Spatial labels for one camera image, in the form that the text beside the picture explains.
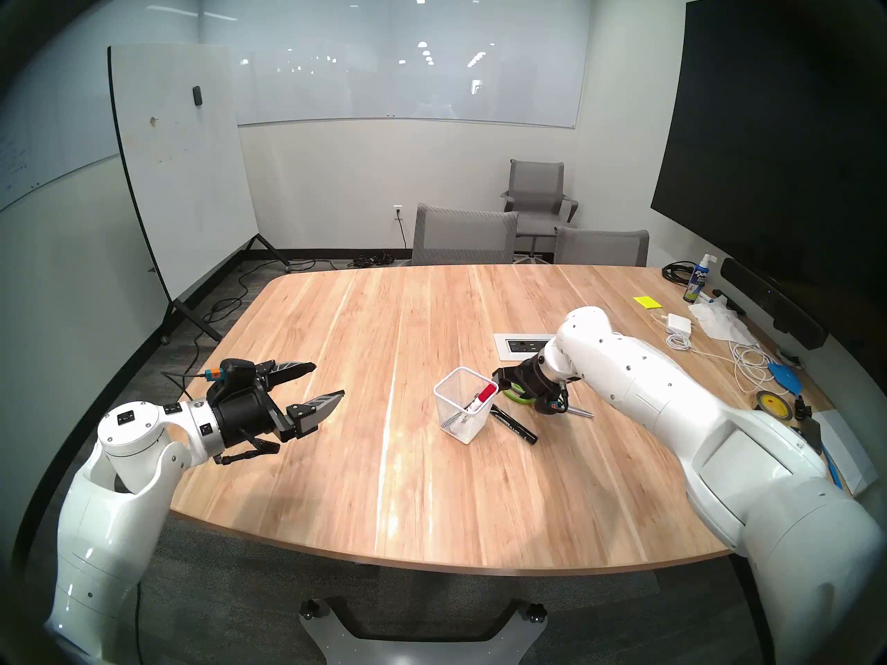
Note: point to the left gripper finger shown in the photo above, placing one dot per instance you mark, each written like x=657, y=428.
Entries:
x=291, y=368
x=310, y=411

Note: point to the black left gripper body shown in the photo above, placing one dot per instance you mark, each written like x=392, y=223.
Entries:
x=246, y=411

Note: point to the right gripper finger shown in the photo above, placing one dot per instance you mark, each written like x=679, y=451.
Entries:
x=507, y=374
x=513, y=386

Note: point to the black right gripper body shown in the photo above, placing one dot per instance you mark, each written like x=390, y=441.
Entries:
x=539, y=379

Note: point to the red-capped white marker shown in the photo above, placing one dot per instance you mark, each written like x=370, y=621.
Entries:
x=486, y=392

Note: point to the black permanent marker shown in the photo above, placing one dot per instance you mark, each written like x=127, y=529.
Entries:
x=516, y=427

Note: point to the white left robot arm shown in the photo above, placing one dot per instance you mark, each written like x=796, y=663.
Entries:
x=104, y=532

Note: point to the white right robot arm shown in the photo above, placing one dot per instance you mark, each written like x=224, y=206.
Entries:
x=693, y=421

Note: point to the white mesh pen holder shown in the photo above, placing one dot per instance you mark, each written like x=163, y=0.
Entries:
x=461, y=431

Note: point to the silver table outlet panel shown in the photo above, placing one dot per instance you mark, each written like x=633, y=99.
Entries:
x=516, y=345

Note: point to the yellow sticky note pad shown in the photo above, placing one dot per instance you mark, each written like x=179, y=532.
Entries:
x=646, y=302

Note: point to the grey mesh-back chair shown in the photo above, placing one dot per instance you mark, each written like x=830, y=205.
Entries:
x=601, y=249
x=464, y=235

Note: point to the white power adapter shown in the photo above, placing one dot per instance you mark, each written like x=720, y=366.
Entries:
x=680, y=323

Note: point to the whiteboard cleaner spray bottle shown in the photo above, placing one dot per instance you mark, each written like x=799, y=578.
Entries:
x=696, y=282

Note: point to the white crumpled tissue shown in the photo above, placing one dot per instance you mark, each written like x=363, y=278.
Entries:
x=721, y=322

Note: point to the grey armrest office chair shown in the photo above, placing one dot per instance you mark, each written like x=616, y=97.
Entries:
x=537, y=180

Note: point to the yellow and black tape roll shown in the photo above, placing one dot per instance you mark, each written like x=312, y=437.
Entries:
x=773, y=406

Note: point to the rolling whiteboard on stand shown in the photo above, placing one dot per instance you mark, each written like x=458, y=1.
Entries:
x=180, y=158

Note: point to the black soundbar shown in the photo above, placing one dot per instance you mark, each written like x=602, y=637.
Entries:
x=769, y=298

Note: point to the flat blue object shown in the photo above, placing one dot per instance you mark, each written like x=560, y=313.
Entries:
x=786, y=378

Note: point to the small black bottle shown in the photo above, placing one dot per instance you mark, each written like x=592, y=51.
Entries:
x=801, y=407

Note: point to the dark grey and yellow block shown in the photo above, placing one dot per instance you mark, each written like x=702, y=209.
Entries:
x=811, y=435

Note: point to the thin blue stick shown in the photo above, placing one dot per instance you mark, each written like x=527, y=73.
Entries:
x=835, y=475

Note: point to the white paper sheet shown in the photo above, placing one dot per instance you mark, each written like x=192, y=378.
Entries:
x=849, y=449

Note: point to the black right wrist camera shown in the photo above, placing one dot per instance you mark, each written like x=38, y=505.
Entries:
x=547, y=406

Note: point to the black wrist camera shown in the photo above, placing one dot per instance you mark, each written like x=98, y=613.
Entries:
x=547, y=406
x=235, y=370

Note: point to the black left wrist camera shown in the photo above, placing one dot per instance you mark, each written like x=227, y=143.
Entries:
x=235, y=370

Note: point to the plain glass wall whiteboard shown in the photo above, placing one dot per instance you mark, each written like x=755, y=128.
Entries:
x=402, y=82

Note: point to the large black wall screen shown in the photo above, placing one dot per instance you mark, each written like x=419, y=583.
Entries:
x=762, y=151

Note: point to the wall whiteboard with writing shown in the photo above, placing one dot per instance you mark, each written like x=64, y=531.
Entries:
x=38, y=123

